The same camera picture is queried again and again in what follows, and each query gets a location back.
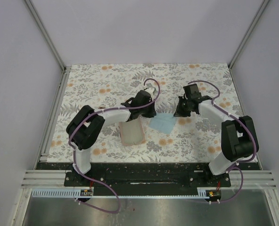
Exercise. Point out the light blue cleaning cloth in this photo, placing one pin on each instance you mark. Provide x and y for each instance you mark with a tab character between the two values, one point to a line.
163	122

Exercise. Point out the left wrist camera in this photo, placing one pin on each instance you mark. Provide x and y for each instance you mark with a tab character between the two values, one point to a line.
141	100

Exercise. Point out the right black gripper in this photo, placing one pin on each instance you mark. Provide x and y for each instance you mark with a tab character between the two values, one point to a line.
179	112

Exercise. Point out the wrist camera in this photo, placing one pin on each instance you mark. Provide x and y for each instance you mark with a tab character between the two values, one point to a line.
191	91
141	100

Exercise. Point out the white slotted cable duct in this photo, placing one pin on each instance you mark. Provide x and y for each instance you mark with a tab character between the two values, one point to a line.
125	192

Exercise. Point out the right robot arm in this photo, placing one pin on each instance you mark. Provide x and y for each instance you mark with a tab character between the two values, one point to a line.
238	137

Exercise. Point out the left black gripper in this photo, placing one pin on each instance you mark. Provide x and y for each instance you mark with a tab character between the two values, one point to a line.
152	112

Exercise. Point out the floral table mat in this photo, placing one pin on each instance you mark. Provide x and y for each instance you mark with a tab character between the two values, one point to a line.
193	139

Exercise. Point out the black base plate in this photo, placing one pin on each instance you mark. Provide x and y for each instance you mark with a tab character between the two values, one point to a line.
154	175

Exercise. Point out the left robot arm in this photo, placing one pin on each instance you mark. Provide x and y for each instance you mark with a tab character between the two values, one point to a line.
86	126

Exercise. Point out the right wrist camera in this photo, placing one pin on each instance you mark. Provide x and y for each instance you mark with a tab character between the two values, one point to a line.
191	91

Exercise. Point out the pink glasses case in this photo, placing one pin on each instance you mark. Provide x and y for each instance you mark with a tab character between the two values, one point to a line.
131	132

